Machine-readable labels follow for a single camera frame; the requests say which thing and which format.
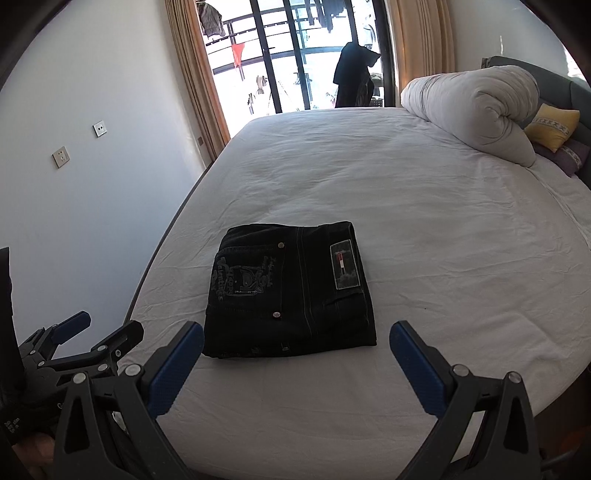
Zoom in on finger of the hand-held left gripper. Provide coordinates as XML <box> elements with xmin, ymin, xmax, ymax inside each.
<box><xmin>39</xmin><ymin>320</ymin><xmax>145</xmax><ymax>377</ymax></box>
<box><xmin>18</xmin><ymin>311</ymin><xmax>92</xmax><ymax>363</ymax></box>

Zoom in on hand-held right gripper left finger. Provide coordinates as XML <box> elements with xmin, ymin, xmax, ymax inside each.
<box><xmin>53</xmin><ymin>320</ymin><xmax>205</xmax><ymax>480</ymax></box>

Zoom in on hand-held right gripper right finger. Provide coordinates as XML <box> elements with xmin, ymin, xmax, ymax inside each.
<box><xmin>389</xmin><ymin>320</ymin><xmax>542</xmax><ymax>480</ymax></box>

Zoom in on black pants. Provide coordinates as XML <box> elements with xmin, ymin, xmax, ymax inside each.
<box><xmin>202</xmin><ymin>222</ymin><xmax>378</xmax><ymax>360</ymax></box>

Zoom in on person's left hand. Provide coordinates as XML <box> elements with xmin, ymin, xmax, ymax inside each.
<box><xmin>11</xmin><ymin>431</ymin><xmax>56</xmax><ymax>480</ymax></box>

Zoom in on bed with white sheet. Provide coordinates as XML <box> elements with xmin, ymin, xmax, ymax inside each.
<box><xmin>124</xmin><ymin>107</ymin><xmax>591</xmax><ymax>480</ymax></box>

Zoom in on purple pillow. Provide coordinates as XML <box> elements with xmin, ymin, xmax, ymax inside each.
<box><xmin>534</xmin><ymin>138</ymin><xmax>591</xmax><ymax>177</ymax></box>

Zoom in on rolled white duvet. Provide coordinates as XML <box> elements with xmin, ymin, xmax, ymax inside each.
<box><xmin>400</xmin><ymin>65</ymin><xmax>541</xmax><ymax>168</ymax></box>

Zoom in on beige curtain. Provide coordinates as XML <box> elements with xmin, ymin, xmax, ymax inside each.
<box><xmin>385</xmin><ymin>0</ymin><xmax>458</xmax><ymax>88</ymax></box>
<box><xmin>165</xmin><ymin>0</ymin><xmax>232</xmax><ymax>160</ymax></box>

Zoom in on yellow patterned pillow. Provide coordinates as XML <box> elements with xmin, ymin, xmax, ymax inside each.
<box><xmin>524</xmin><ymin>103</ymin><xmax>581</xmax><ymax>153</ymax></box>

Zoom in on hanging black jacket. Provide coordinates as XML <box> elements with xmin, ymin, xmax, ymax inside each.
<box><xmin>333</xmin><ymin>41</ymin><xmax>382</xmax><ymax>109</ymax></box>

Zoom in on hanging red cloth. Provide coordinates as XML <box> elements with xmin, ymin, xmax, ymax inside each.
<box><xmin>230</xmin><ymin>43</ymin><xmax>245</xmax><ymax>82</ymax></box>

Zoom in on grey bed headboard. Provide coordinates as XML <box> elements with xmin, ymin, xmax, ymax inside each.
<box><xmin>482</xmin><ymin>55</ymin><xmax>591</xmax><ymax>145</ymax></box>

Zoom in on black framed balcony door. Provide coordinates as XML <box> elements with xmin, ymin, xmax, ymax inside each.
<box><xmin>196</xmin><ymin>0</ymin><xmax>398</xmax><ymax>134</ymax></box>

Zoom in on hanging grey garment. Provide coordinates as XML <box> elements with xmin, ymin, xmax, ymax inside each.
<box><xmin>199</xmin><ymin>2</ymin><xmax>227</xmax><ymax>38</ymax></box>

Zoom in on dark hanging clothes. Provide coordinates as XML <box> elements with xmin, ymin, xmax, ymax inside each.
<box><xmin>302</xmin><ymin>0</ymin><xmax>354</xmax><ymax>34</ymax></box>

